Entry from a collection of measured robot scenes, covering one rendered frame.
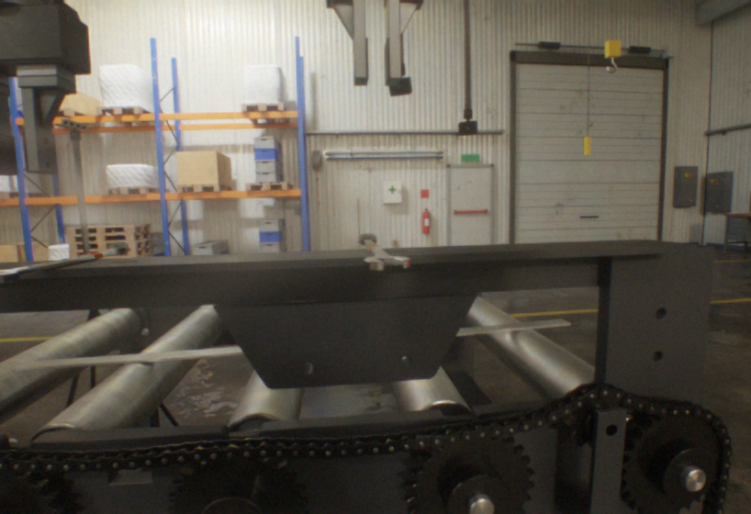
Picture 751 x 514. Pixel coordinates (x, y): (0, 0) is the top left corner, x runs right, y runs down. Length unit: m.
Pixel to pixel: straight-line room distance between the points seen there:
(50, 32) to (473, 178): 9.76
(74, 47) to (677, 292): 0.79
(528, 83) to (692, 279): 10.32
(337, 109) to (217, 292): 9.30
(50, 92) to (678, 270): 0.79
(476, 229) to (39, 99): 9.80
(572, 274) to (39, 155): 0.65
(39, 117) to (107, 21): 10.96
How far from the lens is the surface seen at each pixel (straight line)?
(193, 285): 0.57
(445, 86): 10.28
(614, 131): 11.91
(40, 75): 0.51
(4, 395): 1.09
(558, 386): 0.86
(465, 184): 9.98
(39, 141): 0.51
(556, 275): 0.62
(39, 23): 0.51
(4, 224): 12.11
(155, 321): 1.62
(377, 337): 0.55
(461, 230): 9.96
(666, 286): 0.69
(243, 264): 0.46
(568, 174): 11.11
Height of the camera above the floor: 1.22
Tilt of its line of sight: 7 degrees down
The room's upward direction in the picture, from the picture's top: 1 degrees counter-clockwise
